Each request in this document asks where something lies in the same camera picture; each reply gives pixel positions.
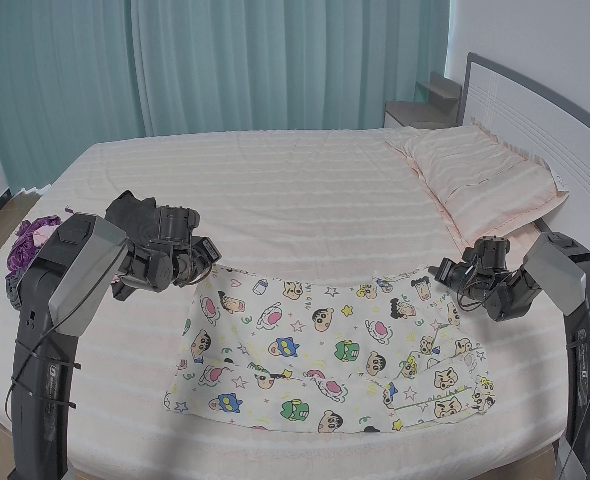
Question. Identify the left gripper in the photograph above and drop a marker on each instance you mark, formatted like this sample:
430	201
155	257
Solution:
200	260

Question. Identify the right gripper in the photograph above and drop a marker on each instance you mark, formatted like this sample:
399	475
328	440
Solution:
457	275

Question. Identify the white printed pyjama top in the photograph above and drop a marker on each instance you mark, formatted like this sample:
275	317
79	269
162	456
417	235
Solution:
315	348

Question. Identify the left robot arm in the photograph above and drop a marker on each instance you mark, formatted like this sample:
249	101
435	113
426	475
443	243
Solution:
70	278

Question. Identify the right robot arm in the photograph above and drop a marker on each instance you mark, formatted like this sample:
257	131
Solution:
564	278

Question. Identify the bed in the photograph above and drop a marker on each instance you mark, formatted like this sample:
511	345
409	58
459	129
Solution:
300	193

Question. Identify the black garment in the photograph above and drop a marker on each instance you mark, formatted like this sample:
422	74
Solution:
130	213

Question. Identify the pale pink striped pillow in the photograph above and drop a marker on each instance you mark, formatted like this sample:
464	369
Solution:
489	178

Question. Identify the pink garment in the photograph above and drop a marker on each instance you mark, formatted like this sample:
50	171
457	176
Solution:
42	237

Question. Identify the grey white bedside table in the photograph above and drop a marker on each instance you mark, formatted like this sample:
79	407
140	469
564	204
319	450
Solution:
419	110

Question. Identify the purple garment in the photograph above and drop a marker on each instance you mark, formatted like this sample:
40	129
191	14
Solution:
22	248

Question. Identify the grey garment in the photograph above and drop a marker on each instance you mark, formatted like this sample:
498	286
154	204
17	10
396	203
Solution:
14	293

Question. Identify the blue-green curtain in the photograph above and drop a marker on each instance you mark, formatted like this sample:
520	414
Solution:
250	43

